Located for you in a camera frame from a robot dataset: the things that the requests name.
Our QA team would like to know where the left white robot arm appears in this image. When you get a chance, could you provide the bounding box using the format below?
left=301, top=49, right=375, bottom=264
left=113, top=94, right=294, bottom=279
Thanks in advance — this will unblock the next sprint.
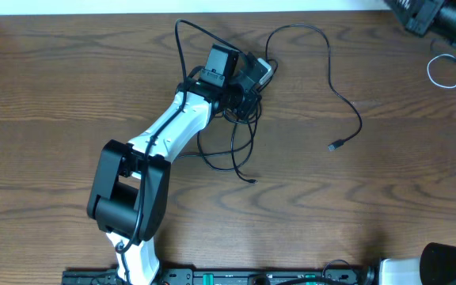
left=86, top=44, right=273, bottom=284

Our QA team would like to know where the white usb cable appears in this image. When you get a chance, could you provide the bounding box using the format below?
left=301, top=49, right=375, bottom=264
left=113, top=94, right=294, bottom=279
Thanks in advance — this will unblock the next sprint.
left=426, top=53, right=456, bottom=89

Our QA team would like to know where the black usb cable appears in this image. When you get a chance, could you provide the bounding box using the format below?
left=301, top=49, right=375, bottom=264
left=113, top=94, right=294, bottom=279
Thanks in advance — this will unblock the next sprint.
left=263, top=23, right=363, bottom=153

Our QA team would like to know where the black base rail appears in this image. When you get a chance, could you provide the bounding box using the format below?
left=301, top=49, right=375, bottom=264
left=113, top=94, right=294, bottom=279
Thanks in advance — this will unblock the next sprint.
left=61, top=259, right=375, bottom=285

